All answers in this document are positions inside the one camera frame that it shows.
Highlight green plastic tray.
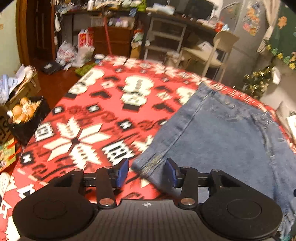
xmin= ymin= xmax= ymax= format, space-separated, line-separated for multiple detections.
xmin=75 ymin=62 xmax=97 ymax=77

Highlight wooden drawer cabinet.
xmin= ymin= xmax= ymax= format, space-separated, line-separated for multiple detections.
xmin=92 ymin=25 xmax=136 ymax=57

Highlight blue denim shorts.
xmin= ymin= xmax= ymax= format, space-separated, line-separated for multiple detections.
xmin=132 ymin=83 xmax=296 ymax=240

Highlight dark desk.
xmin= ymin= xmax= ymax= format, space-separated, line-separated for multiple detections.
xmin=143 ymin=9 xmax=222 ymax=70

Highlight colourful flat box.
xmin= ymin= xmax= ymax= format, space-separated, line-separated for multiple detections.
xmin=0 ymin=138 xmax=17 ymax=173

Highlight beige hanging cloth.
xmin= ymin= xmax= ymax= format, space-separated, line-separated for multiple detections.
xmin=257 ymin=0 xmax=281 ymax=54

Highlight red cardboard box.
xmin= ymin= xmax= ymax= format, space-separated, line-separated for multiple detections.
xmin=77 ymin=29 xmax=94 ymax=49

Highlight wooden door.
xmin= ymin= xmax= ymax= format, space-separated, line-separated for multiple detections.
xmin=16 ymin=0 xmax=58 ymax=67

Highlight white waste bin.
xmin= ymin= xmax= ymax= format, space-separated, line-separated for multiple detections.
xmin=165 ymin=51 xmax=183 ymax=67

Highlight black crate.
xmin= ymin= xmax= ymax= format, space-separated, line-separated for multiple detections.
xmin=8 ymin=96 xmax=50 ymax=145

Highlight hanging white cloth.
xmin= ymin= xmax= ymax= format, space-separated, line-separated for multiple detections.
xmin=270 ymin=66 xmax=282 ymax=85

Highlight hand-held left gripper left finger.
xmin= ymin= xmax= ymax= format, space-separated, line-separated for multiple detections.
xmin=48 ymin=158 xmax=129 ymax=208

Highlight grey refrigerator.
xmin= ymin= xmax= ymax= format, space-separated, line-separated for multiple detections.
xmin=218 ymin=0 xmax=270 ymax=77

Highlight green printed wall cloth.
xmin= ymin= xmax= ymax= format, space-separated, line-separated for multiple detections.
xmin=266 ymin=2 xmax=296 ymax=72

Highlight small cardboard box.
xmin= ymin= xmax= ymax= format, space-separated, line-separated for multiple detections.
xmin=0 ymin=65 xmax=41 ymax=112

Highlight red patterned blanket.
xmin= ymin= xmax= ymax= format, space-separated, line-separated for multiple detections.
xmin=0 ymin=55 xmax=296 ymax=241

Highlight brown paper bag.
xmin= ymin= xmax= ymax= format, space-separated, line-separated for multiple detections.
xmin=129 ymin=43 xmax=142 ymax=59

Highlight grey knit sweater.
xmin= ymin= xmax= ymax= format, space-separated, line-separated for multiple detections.
xmin=276 ymin=102 xmax=296 ymax=130

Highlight group of fridge stickers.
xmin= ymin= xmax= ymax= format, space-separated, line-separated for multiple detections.
xmin=242 ymin=7 xmax=263 ymax=36

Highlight red print plastic bag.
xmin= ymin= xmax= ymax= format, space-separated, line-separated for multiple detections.
xmin=57 ymin=40 xmax=78 ymax=65

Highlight black flat bag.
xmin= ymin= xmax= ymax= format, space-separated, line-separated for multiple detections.
xmin=42 ymin=61 xmax=65 ymax=75

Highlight white sack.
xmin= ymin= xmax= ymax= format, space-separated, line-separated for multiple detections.
xmin=75 ymin=45 xmax=95 ymax=67

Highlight beige plastic chair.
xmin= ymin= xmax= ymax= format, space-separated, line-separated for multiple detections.
xmin=181 ymin=31 xmax=240 ymax=82

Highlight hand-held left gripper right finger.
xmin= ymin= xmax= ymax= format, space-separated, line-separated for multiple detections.
xmin=165 ymin=158 xmax=246 ymax=208

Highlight small Christmas tree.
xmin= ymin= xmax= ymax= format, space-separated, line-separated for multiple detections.
xmin=243 ymin=66 xmax=274 ymax=100

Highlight red handled broom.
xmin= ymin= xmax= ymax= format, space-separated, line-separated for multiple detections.
xmin=102 ymin=7 xmax=112 ymax=56

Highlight black computer monitor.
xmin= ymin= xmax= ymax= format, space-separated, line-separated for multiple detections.
xmin=185 ymin=0 xmax=214 ymax=19

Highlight pile of oranges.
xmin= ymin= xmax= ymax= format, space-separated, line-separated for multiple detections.
xmin=11 ymin=97 xmax=42 ymax=123

